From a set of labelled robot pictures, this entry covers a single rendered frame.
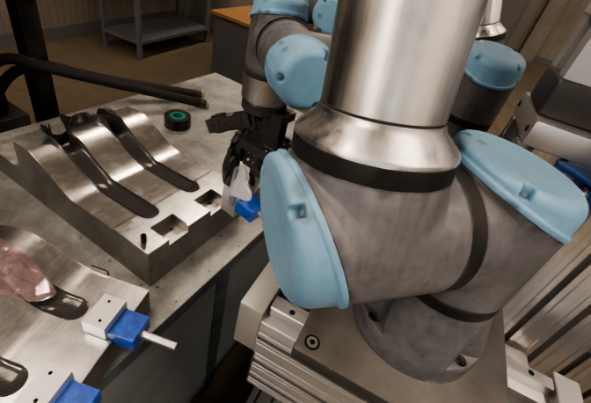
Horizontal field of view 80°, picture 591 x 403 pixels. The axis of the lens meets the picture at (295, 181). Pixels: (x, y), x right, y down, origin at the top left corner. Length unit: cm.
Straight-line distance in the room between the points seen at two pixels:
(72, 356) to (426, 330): 46
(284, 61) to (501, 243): 26
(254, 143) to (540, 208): 40
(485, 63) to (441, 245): 55
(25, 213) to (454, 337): 80
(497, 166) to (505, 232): 5
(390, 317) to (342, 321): 6
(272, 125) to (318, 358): 33
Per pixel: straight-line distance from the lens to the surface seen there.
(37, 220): 88
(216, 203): 78
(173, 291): 71
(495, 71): 77
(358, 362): 41
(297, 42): 40
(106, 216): 73
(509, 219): 30
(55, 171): 81
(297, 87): 39
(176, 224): 73
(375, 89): 21
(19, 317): 66
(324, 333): 41
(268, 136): 56
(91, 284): 67
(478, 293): 35
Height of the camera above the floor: 138
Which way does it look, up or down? 36 degrees down
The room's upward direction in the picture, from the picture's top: 15 degrees clockwise
